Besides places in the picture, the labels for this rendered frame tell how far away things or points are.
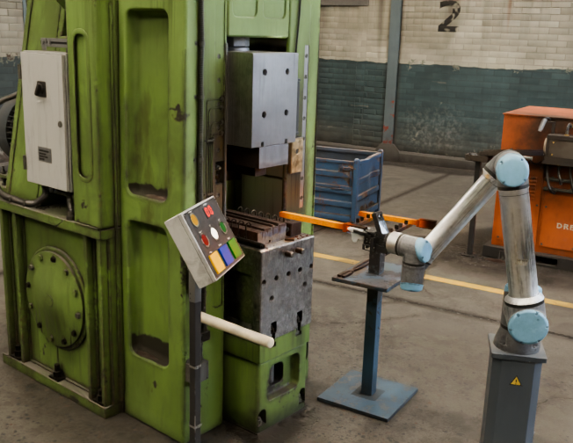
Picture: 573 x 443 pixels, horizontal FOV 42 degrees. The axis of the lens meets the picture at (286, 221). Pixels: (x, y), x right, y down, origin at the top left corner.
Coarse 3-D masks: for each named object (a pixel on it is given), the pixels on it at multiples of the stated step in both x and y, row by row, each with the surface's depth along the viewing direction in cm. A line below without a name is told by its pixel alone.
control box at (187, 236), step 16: (192, 208) 281; (176, 224) 272; (192, 224) 275; (208, 224) 287; (224, 224) 299; (176, 240) 273; (192, 240) 272; (208, 240) 280; (224, 240) 293; (192, 256) 273; (240, 256) 300; (192, 272) 275; (208, 272) 273; (224, 272) 281
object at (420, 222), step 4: (360, 212) 386; (364, 212) 385; (368, 212) 386; (364, 216) 385; (384, 216) 379; (388, 216) 378; (392, 216) 378; (396, 216) 378; (388, 220) 379; (392, 220) 378; (396, 220) 376; (400, 220) 375; (408, 220) 373; (412, 220) 372; (416, 220) 372; (420, 220) 370; (424, 220) 369; (428, 220) 369; (432, 220) 369; (416, 224) 372; (420, 224) 371; (424, 224) 370; (428, 224) 369; (432, 224) 368; (424, 228) 370; (428, 228) 369; (432, 228) 368
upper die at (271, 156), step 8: (280, 144) 333; (232, 152) 333; (240, 152) 330; (248, 152) 327; (256, 152) 324; (264, 152) 325; (272, 152) 330; (280, 152) 334; (232, 160) 334; (240, 160) 331; (248, 160) 328; (256, 160) 325; (264, 160) 326; (272, 160) 331; (280, 160) 335; (256, 168) 326
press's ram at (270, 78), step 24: (240, 72) 315; (264, 72) 316; (288, 72) 329; (240, 96) 318; (264, 96) 319; (288, 96) 331; (240, 120) 320; (264, 120) 321; (288, 120) 334; (240, 144) 322; (264, 144) 324
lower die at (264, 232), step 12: (228, 216) 355; (240, 216) 352; (252, 216) 352; (240, 228) 339; (252, 228) 339; (264, 228) 337; (276, 228) 341; (252, 240) 334; (264, 240) 336; (276, 240) 343
